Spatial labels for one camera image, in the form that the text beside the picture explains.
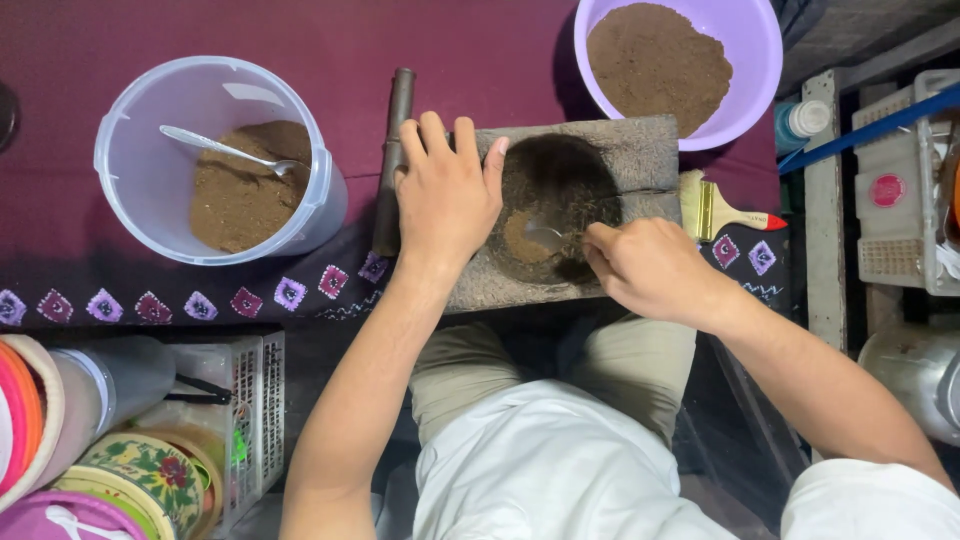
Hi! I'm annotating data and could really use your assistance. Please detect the person's olive trousers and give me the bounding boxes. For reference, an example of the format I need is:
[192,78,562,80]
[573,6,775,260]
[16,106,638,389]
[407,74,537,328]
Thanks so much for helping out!
[408,313,700,453]

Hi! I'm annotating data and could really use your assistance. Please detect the dark metal pestle rod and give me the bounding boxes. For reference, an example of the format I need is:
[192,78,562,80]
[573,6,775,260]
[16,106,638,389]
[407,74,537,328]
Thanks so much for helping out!
[372,67,418,258]

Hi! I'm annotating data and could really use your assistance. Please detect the blue bar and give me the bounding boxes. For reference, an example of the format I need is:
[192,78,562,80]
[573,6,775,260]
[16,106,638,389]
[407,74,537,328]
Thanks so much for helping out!
[777,81,960,176]

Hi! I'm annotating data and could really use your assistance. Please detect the brown powder heap in mortar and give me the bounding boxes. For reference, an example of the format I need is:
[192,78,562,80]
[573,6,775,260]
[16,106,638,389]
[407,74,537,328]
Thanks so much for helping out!
[501,210,560,266]

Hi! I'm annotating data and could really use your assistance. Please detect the silver metal pot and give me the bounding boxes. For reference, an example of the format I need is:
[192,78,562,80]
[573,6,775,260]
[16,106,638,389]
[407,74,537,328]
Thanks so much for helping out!
[858,328,960,449]

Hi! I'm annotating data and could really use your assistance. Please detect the pink plastic lid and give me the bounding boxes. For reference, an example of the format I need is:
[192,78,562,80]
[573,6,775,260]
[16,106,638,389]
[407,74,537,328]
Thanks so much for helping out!
[0,490,150,540]

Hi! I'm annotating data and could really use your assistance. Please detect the long silver spoon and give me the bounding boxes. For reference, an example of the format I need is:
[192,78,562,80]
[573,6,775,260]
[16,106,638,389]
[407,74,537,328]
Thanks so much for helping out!
[158,123,303,179]

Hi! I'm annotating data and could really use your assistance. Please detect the white plastic crate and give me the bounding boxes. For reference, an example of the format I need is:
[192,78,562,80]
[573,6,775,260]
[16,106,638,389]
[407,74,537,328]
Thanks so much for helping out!
[850,68,960,298]

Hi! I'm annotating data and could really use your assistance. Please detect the person's white shirt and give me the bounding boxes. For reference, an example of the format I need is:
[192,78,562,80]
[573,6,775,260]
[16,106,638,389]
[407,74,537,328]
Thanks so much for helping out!
[411,378,960,540]

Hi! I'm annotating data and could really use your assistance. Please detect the person's left hand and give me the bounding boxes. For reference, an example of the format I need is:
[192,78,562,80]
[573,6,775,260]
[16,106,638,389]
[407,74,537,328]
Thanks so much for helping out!
[393,111,512,261]

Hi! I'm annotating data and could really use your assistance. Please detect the white perforated plastic basket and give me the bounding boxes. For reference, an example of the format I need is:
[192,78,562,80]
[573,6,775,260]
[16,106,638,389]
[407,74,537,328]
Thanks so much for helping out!
[133,330,287,540]

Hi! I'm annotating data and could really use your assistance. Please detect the translucent jar with white lid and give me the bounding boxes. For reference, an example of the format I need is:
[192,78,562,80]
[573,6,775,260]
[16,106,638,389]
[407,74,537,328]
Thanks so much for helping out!
[31,335,178,492]

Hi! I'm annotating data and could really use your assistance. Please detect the person's right hand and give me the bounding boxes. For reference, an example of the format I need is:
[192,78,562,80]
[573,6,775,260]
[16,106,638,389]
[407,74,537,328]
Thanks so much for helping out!
[581,217,735,333]

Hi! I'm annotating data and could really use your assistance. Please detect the small metal spoon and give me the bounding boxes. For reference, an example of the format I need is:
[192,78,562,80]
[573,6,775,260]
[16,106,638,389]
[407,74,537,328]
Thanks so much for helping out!
[522,224,595,252]

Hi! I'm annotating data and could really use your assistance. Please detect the orange and pink round rings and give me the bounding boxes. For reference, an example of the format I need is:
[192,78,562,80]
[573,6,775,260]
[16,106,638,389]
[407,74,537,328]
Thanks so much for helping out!
[0,333,67,517]

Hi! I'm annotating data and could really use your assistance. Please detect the paint brush with red-tipped handle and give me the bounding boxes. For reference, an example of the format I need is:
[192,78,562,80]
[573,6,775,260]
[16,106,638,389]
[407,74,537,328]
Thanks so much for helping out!
[678,168,789,243]

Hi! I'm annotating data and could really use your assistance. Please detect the grey wooden post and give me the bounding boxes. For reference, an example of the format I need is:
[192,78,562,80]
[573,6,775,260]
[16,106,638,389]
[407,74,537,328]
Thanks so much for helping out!
[801,69,850,355]

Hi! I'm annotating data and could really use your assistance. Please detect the brown powder in clear bucket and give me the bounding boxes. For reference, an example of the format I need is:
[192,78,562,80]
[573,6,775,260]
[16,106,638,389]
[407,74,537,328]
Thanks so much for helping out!
[189,120,314,255]

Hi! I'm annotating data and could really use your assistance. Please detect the grey stone mortar block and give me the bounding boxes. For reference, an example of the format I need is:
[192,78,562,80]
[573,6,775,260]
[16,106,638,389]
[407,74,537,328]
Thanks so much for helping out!
[445,114,684,315]

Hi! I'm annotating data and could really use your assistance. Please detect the clear plastic bucket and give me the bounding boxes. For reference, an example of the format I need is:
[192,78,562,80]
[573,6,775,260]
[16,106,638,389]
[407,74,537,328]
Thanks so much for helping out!
[93,55,351,268]

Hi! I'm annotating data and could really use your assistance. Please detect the dark round object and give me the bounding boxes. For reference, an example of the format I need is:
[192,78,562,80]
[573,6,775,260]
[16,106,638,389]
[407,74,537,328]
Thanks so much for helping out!
[0,80,21,153]

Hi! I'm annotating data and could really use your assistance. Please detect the maroon embroidered cloth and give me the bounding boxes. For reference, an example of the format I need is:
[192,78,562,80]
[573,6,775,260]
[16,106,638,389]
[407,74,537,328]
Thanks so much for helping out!
[0,0,793,328]

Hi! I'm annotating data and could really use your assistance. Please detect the floral painted round tin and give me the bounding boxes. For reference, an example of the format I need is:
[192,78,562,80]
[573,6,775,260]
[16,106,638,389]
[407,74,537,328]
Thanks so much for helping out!
[51,430,210,540]

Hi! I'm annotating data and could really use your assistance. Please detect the brown powder in purple bowl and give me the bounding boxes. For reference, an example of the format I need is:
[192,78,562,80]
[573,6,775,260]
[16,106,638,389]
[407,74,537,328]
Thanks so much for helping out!
[585,2,735,140]

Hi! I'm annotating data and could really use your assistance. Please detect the blue bottle with white cap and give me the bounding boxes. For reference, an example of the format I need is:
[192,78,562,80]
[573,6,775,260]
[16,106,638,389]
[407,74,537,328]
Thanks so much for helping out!
[772,99,833,157]

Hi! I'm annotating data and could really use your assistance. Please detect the purple plastic bowl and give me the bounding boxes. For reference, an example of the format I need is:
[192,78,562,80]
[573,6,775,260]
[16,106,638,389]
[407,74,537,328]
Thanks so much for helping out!
[573,0,785,153]

